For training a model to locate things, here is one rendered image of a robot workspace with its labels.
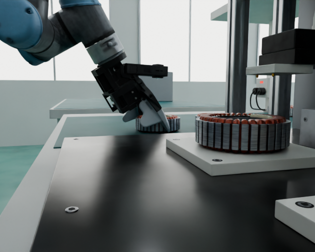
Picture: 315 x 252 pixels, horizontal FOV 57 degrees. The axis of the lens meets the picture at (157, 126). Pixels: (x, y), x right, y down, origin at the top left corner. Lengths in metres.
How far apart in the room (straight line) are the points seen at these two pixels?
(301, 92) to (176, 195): 0.48
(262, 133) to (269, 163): 0.03
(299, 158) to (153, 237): 0.20
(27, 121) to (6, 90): 0.54
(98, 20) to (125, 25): 4.32
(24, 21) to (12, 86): 4.39
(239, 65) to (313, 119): 0.19
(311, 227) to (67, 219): 0.14
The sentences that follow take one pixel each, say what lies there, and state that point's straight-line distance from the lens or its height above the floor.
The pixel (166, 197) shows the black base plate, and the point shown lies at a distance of 0.23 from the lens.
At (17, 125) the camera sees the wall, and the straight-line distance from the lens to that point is 4.91.
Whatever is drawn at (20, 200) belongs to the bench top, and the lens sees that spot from 0.31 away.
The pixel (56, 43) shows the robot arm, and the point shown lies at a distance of 0.63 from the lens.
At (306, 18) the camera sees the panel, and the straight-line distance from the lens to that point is 0.69.
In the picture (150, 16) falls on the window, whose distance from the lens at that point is 5.07.
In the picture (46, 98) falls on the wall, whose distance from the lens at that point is 4.82.
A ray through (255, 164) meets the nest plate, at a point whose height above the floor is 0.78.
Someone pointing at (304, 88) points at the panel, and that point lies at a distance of 0.67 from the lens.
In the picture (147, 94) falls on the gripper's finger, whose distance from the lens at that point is 0.65.
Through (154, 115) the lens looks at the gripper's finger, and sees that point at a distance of 0.66.
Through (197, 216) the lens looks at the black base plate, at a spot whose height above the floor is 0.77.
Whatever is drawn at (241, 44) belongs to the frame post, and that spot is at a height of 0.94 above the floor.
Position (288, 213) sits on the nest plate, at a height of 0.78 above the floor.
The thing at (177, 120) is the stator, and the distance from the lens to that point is 0.70.
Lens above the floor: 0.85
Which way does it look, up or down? 7 degrees down
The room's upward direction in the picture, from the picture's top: straight up
